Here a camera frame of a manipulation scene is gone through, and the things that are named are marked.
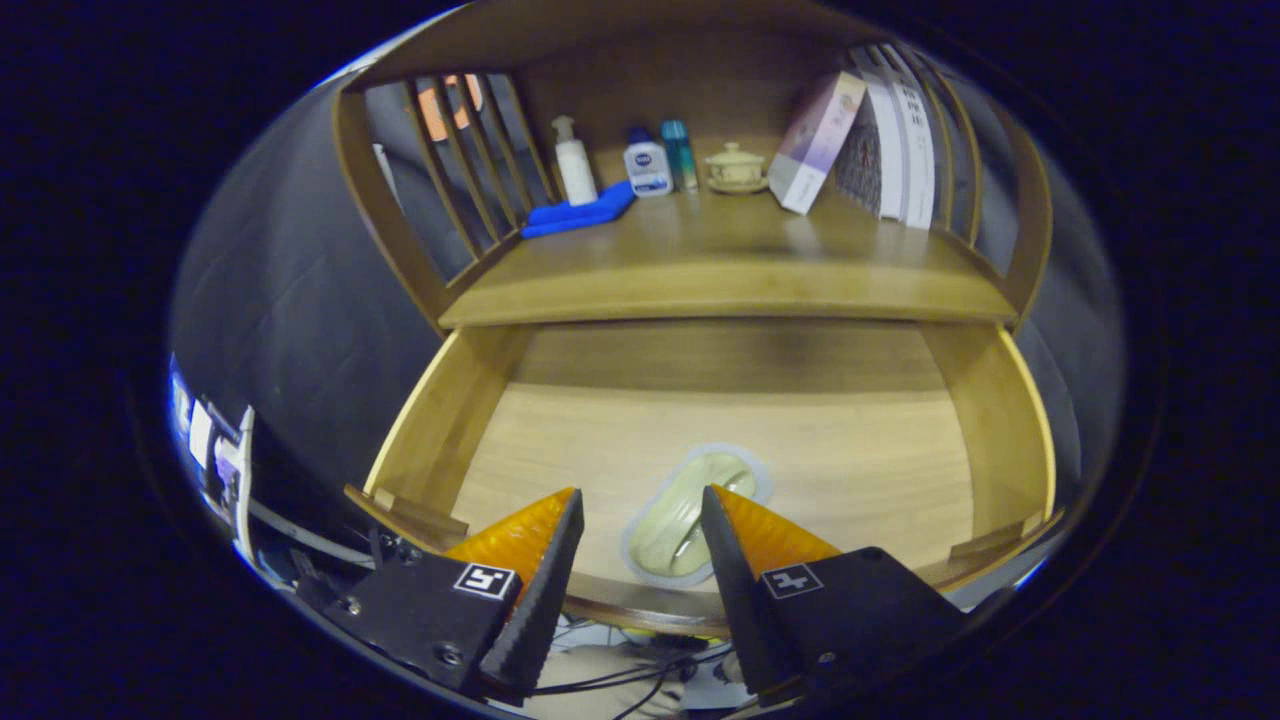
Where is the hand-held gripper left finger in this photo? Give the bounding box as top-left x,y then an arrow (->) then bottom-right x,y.
295,486 -> 586,701

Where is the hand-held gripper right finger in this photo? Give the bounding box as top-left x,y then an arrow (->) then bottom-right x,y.
699,484 -> 969,707

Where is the pale green blister-packed item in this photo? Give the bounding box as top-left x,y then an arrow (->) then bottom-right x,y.
620,443 -> 773,588

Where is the wooden drawer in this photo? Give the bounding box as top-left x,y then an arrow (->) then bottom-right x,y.
345,318 -> 1061,641

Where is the wooden countertop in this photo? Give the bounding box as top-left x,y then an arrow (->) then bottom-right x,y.
438,185 -> 1019,329

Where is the wooden cabinet with slatted hutch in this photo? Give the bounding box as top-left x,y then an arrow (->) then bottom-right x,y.
330,0 -> 1056,331

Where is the white side table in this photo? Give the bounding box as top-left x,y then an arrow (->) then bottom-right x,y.
190,400 -> 256,561

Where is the blue folded cloth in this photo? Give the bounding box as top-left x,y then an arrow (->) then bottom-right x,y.
520,180 -> 638,241

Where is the white pump bottle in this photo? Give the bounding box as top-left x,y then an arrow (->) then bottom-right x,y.
551,115 -> 599,208

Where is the beige lidded teacup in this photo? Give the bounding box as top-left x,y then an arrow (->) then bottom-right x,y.
703,142 -> 771,195

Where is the white bottle with blue cap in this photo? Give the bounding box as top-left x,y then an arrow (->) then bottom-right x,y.
623,127 -> 674,198

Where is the slim teal bottle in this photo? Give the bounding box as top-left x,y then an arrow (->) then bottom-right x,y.
660,120 -> 700,193

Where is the dark patterned book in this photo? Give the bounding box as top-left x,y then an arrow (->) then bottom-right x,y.
835,110 -> 886,216

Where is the purple and white box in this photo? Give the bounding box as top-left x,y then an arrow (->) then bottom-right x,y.
767,70 -> 868,216

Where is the white book with black lettering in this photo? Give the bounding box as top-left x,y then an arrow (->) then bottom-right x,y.
885,45 -> 938,231

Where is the plain white book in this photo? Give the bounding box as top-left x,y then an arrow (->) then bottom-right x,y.
850,45 -> 913,221

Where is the tangle of black cables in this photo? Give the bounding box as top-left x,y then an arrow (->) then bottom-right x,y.
530,620 -> 741,716

